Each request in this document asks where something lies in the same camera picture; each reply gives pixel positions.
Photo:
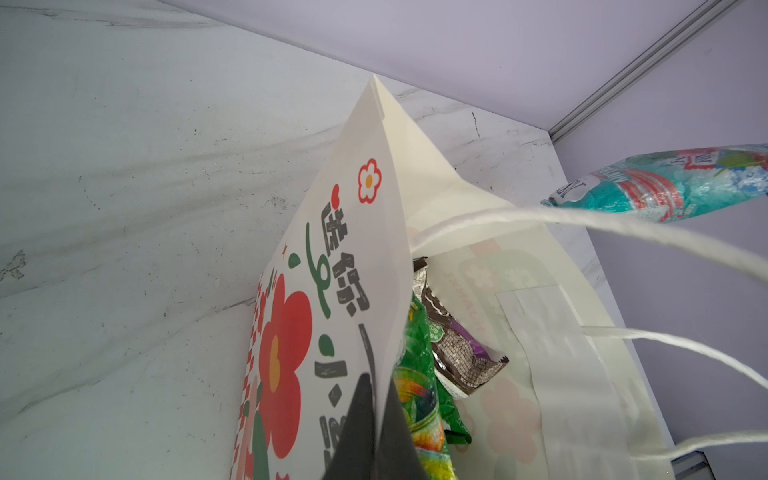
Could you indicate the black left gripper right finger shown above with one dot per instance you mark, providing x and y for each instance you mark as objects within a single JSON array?
[{"x": 396, "y": 457}]

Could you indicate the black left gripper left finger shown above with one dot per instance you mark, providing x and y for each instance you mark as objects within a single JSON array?
[{"x": 354, "y": 455}]

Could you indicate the green Fox's Spring Tea bag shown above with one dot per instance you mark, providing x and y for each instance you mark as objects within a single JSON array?
[{"x": 455, "y": 431}]

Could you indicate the teal green Fox's candy bag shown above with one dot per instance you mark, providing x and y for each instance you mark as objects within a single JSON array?
[{"x": 670, "y": 186}]

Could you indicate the white flowered paper bag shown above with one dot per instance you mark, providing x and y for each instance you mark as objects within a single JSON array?
[{"x": 332, "y": 305}]

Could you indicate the green yellow Fox's candy bag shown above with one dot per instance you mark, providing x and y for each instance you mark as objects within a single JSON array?
[{"x": 416, "y": 385}]

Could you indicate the brown chocolate bar wrapper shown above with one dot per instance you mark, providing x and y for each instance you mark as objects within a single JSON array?
[{"x": 462, "y": 363}]

